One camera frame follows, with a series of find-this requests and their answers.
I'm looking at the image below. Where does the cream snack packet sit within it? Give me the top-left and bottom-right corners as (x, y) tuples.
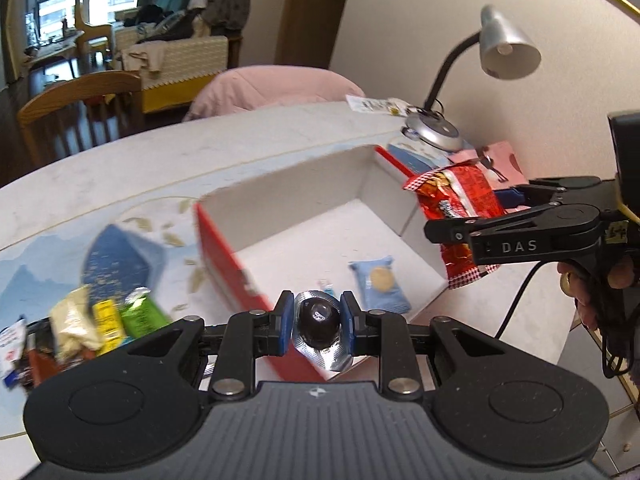
(49, 285), (103, 363)

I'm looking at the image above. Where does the silver desk lamp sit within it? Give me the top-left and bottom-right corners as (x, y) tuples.
(401, 4), (542, 153)

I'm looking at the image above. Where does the brown wooden door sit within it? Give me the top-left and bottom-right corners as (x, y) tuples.
(275, 0), (356, 68)

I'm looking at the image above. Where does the white printed paper packet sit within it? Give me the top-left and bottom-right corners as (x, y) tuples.
(345, 94), (411, 117)

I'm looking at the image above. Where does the small red snack packet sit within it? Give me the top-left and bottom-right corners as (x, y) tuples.
(27, 347), (68, 386)

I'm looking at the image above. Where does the foil-wrapped chocolate ball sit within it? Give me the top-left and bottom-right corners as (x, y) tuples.
(292, 290), (353, 373)

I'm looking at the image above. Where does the yellow snack packet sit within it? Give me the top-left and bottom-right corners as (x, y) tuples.
(94, 299), (126, 353)

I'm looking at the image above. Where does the person's right hand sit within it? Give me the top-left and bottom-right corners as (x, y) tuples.
(557, 255), (635, 330)

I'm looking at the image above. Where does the pink cushion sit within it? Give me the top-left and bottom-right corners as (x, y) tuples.
(182, 66), (366, 122)

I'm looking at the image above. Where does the light wooden chair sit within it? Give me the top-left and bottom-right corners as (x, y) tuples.
(75, 0), (113, 68)

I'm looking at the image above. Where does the pile of clothes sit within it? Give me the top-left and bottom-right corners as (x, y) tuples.
(122, 0), (251, 73)

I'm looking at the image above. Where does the blue biscuit packet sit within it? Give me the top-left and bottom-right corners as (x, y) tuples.
(348, 256), (412, 315)

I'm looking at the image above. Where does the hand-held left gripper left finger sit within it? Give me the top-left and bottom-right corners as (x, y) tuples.
(125, 290), (296, 401)

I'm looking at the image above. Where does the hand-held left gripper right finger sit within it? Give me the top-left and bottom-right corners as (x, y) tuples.
(341, 290), (501, 401)

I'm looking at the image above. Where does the red and white cardboard box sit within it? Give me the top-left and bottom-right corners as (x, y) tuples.
(194, 144), (451, 385)

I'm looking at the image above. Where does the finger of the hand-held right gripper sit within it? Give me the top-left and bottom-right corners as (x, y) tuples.
(424, 205), (556, 243)
(512, 176), (603, 206)

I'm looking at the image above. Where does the black cable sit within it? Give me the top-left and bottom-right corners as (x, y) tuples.
(495, 260), (548, 343)

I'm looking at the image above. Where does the pink printed pouch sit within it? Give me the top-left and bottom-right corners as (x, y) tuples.
(450, 141), (531, 211)

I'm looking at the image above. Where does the wooden desk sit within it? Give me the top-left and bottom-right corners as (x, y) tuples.
(25, 30), (86, 81)

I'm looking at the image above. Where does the green snack packet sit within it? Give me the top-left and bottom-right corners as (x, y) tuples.
(121, 287), (173, 343)

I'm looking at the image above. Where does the sofa with patterned cover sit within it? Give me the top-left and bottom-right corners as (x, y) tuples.
(112, 35), (231, 113)

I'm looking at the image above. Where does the white and blue snack packet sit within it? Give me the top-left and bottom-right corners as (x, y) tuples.
(0, 317), (28, 388)

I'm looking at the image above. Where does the red snack bag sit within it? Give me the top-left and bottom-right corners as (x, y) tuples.
(402, 162), (506, 291)

